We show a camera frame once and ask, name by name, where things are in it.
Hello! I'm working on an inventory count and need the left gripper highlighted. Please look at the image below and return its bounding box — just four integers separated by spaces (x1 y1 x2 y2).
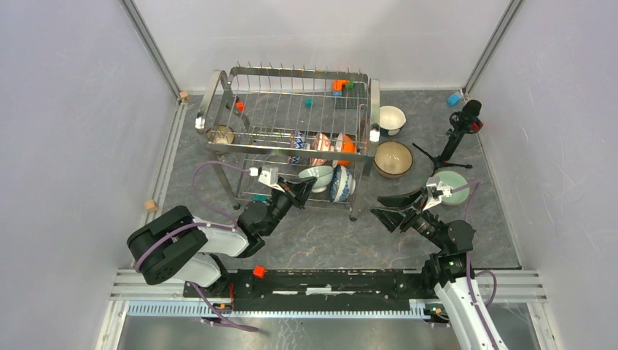
263 176 317 236

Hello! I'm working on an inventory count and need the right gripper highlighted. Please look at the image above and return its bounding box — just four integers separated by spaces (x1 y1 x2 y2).
369 187 446 251

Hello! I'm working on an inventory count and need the green dotted white bowl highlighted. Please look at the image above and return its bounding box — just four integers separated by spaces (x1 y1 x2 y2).
297 166 334 193

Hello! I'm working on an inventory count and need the blue floral bowl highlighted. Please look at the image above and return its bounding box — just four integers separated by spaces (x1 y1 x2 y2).
329 165 356 203

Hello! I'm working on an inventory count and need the pink speckled bowl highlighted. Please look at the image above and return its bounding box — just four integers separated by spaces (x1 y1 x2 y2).
374 141 414 179

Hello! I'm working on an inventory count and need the pale green bowl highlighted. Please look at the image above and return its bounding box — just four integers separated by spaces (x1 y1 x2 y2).
435 170 470 206

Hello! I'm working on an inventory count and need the teal and white bowl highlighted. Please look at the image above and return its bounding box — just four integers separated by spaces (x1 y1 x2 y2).
379 106 407 136

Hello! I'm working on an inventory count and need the black patterned bowl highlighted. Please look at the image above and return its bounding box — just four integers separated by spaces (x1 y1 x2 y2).
206 125 235 144

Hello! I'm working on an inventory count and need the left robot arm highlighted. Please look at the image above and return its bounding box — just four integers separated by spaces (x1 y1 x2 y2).
126 176 317 298

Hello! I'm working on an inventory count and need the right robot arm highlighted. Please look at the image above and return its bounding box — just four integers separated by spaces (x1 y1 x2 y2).
370 184 507 349

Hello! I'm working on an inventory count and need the metal dish rack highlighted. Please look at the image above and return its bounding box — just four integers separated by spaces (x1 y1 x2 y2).
195 65 380 221

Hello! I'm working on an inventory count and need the teal block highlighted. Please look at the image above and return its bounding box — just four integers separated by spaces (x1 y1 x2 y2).
252 194 268 202

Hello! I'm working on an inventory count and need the red patterned bowl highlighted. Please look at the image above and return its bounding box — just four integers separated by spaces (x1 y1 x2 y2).
309 132 334 167

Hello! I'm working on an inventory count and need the blue zigzag patterned bowl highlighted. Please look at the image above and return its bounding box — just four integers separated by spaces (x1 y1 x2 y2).
289 131 310 165

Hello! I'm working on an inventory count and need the orange bowl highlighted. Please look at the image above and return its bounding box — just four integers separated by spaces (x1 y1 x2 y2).
332 133 356 168

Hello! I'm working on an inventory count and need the red cube on base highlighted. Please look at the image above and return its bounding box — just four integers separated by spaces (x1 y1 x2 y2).
253 265 267 279

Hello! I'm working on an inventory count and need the black microphone on tripod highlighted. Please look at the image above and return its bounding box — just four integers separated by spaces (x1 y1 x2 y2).
412 99 484 175

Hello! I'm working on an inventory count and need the orange toy piece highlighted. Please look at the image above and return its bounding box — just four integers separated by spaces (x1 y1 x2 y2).
332 79 355 97

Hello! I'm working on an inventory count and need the blue block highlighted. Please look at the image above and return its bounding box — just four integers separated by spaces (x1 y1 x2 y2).
446 92 463 106

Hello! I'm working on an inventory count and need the light wooden cube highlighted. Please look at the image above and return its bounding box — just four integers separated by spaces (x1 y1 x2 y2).
144 199 159 213

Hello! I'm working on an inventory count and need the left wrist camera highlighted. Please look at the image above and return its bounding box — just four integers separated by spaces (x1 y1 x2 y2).
249 166 282 191

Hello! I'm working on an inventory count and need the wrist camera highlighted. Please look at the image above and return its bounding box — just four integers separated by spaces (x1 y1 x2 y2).
249 166 282 191
423 176 453 211

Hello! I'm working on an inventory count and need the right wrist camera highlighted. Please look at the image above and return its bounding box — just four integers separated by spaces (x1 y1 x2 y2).
423 176 453 211

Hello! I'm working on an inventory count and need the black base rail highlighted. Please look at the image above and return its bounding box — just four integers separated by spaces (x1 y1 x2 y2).
182 269 438 313

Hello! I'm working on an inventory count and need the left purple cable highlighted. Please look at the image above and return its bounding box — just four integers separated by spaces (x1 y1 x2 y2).
134 160 262 333

